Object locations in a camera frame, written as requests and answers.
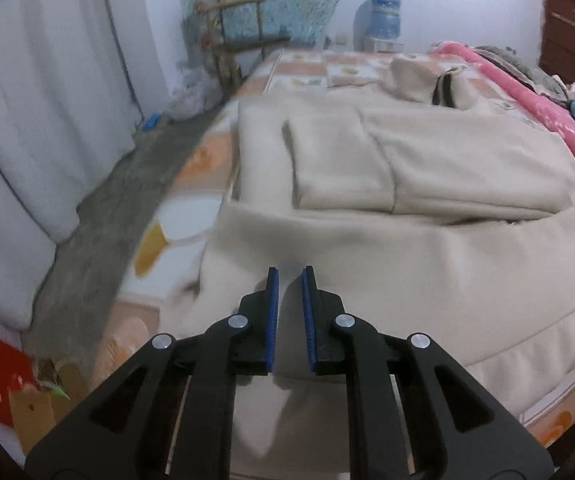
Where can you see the small blue item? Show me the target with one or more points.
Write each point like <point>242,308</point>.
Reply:
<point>152,121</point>

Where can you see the red packets on floor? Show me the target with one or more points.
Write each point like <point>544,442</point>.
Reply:
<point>5,365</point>

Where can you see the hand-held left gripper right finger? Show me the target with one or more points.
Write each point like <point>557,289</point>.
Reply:
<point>309,315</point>

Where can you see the white curtain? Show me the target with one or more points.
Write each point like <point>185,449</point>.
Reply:
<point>42,135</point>

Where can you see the leaf patterned bed sheet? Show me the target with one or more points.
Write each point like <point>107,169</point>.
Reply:
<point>187,210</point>

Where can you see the pink floral blanket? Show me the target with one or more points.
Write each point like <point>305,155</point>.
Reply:
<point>542,110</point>

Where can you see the blue water bottle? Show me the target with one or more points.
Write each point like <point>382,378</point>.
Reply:
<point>384,17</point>

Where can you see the white plastic bag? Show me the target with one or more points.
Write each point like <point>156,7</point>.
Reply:
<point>192,95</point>

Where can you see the wooden chair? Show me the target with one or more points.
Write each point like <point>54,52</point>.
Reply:
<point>247,47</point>

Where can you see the white wall socket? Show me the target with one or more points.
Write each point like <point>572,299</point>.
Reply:
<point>340,39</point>

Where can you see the white water dispenser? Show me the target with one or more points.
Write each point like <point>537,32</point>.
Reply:
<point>387,46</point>

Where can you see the cream hooded jacket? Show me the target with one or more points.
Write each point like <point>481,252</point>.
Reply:
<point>417,260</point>

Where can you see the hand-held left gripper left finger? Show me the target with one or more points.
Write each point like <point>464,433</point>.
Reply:
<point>273,315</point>

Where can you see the grey patterned pillow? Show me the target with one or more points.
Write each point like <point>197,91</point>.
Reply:
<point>517,62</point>

